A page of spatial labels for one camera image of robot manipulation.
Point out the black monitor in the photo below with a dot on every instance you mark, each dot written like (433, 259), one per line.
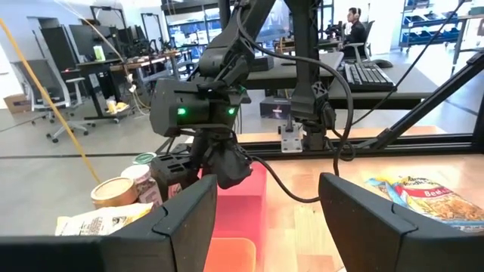
(56, 45)

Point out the yellow ramen pack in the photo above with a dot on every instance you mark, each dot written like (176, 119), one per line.
(102, 223)

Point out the blue bin shelf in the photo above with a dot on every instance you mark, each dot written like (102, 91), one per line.
(427, 22)

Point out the blue ramen pack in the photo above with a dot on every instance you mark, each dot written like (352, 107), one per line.
(435, 200)

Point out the pink plastic bin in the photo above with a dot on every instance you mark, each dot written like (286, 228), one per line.
(242, 204)

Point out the black computer case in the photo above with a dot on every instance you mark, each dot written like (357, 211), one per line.
(274, 107)

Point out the white office chair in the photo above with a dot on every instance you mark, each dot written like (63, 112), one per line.
(56, 87)

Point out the orange plastic bin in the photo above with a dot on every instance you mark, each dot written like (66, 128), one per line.
(230, 257)

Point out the backlit black keyboard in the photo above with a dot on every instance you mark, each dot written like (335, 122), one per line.
(367, 77)

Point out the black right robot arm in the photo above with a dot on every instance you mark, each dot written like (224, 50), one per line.
(227, 49)

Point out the grey desk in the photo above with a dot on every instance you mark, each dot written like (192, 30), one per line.
(412, 88)
(295, 72)

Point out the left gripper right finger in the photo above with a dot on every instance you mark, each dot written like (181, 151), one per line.
(370, 234)

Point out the brown cardboard box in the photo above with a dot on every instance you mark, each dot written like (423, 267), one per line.
(17, 104)

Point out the cluttered workbench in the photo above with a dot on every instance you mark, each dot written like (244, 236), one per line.
(125, 64)

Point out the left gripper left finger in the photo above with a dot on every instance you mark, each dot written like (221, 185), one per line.
(181, 234)

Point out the green lid spice jar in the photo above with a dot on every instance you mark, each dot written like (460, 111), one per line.
(143, 158)

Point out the seated person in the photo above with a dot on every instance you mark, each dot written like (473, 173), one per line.
(355, 30)

